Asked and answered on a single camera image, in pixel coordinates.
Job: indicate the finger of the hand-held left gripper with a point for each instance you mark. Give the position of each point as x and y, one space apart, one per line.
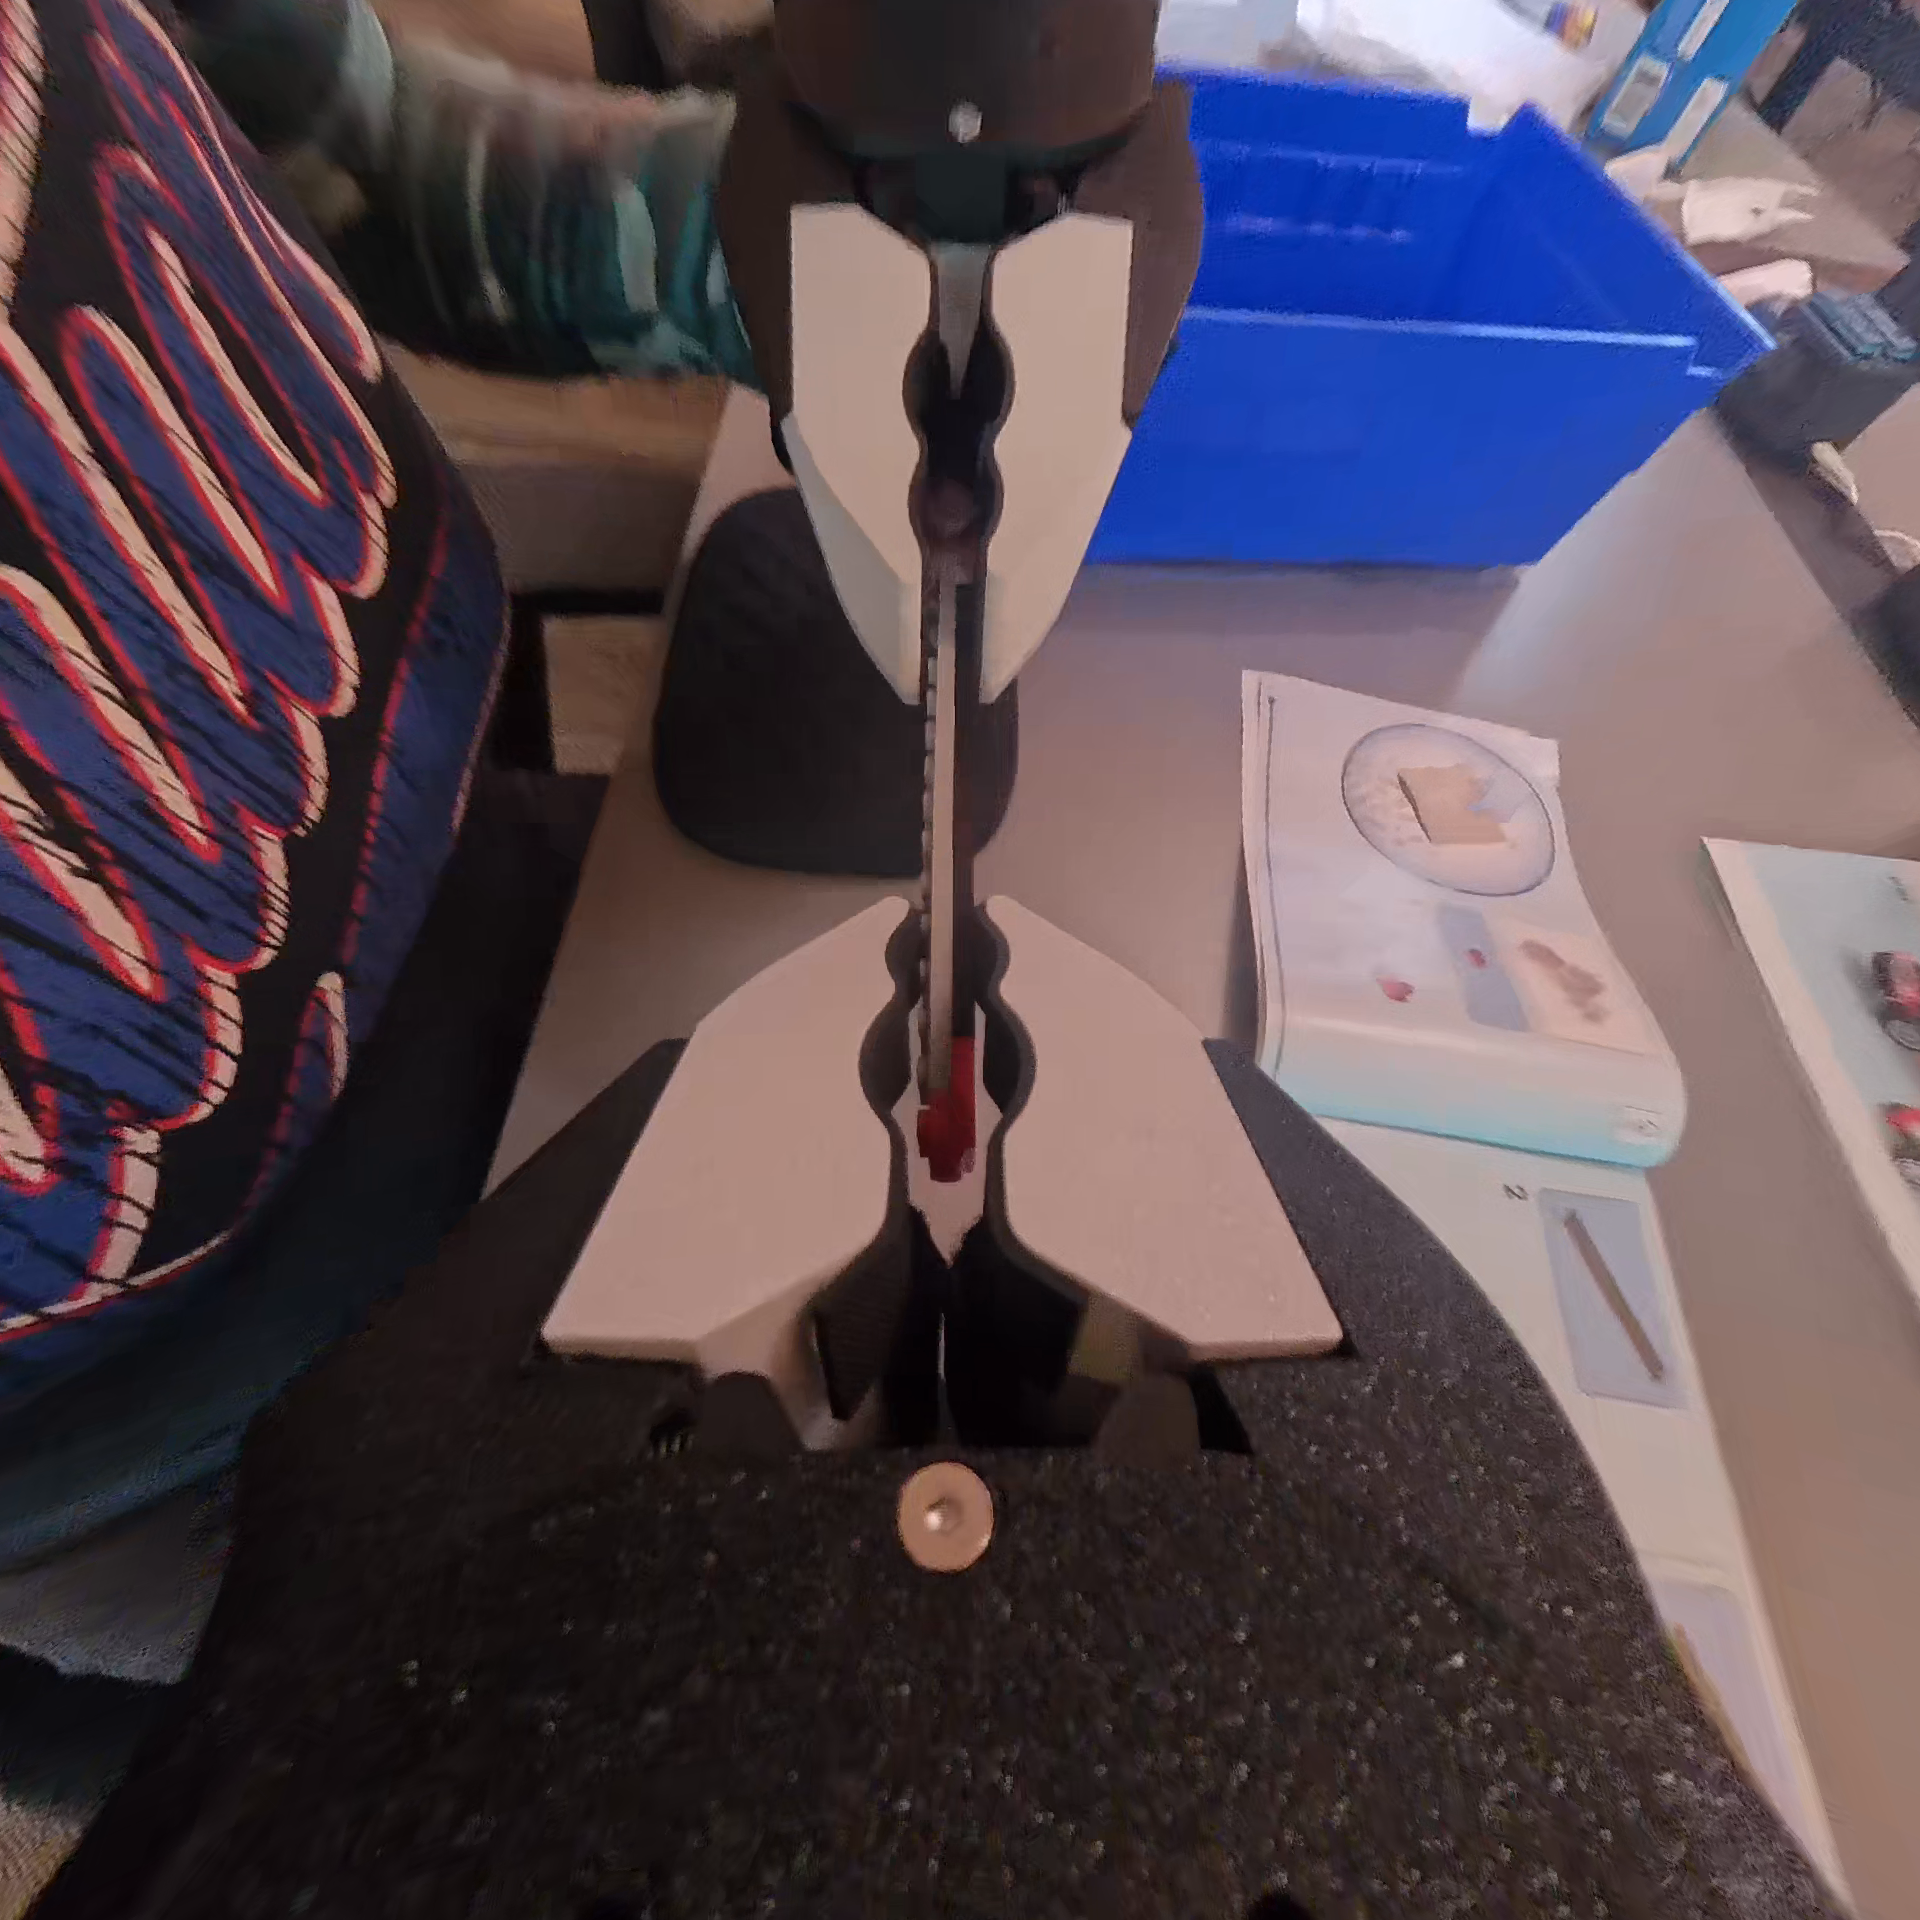
1073 376
849 376

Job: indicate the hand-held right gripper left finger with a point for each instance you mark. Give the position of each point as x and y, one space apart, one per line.
721 1185

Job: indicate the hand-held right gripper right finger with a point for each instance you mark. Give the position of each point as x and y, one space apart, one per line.
1172 1185

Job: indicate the blue plastic bin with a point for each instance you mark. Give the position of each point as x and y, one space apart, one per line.
1424 330

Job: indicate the black long building plate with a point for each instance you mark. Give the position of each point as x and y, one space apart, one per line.
936 720

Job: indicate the person's left forearm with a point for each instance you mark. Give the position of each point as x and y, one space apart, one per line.
495 134

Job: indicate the teal cloth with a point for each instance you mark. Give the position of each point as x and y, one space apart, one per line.
629 293

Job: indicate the tall blue box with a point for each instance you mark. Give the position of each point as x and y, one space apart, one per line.
1664 75

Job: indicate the car cover instruction booklet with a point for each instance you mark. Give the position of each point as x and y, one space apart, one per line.
1830 973

